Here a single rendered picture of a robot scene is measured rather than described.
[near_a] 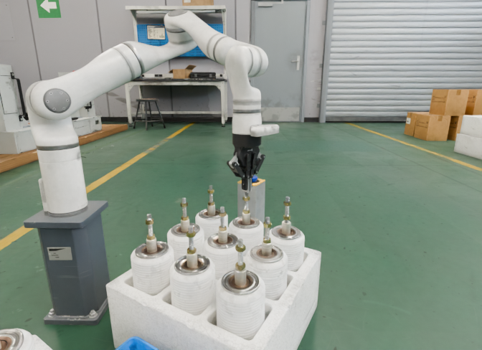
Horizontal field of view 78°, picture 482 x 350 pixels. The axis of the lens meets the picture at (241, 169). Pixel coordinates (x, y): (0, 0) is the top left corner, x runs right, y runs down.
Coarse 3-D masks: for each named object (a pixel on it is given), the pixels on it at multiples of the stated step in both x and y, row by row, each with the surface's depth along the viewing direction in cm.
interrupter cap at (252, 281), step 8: (232, 272) 60; (248, 272) 60; (224, 280) 57; (232, 280) 58; (248, 280) 58; (256, 280) 57; (224, 288) 55; (232, 288) 55; (240, 288) 55; (248, 288) 55; (256, 288) 55
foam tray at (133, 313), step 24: (312, 264) 76; (120, 288) 66; (168, 288) 66; (288, 288) 66; (312, 288) 78; (120, 312) 67; (144, 312) 62; (168, 312) 59; (216, 312) 61; (288, 312) 61; (312, 312) 82; (120, 336) 70; (144, 336) 65; (168, 336) 60; (192, 336) 56; (216, 336) 54; (264, 336) 54; (288, 336) 64
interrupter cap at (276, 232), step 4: (276, 228) 79; (280, 228) 79; (292, 228) 79; (296, 228) 79; (272, 232) 76; (276, 232) 76; (280, 232) 77; (292, 232) 77; (296, 232) 76; (300, 232) 76; (276, 236) 75; (280, 236) 75; (284, 236) 75; (288, 236) 75; (292, 236) 75; (296, 236) 74
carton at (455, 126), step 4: (452, 116) 362; (456, 116) 355; (460, 116) 350; (452, 120) 362; (456, 120) 355; (460, 120) 351; (452, 124) 362; (456, 124) 355; (460, 124) 352; (452, 128) 362; (456, 128) 355; (448, 132) 368; (452, 132) 362; (456, 132) 355; (448, 136) 368; (452, 136) 362; (456, 136) 356; (452, 140) 362
